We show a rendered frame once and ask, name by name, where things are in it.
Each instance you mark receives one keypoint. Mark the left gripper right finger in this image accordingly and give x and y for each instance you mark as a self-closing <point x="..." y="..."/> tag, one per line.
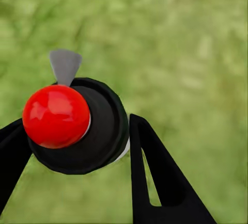
<point x="180" y="203"/>

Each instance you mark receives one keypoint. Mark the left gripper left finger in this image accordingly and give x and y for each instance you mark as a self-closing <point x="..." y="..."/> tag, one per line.
<point x="14" y="155"/>

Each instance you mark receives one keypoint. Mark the insectifuge atomizer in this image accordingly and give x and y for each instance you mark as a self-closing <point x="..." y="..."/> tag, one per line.
<point x="77" y="125"/>

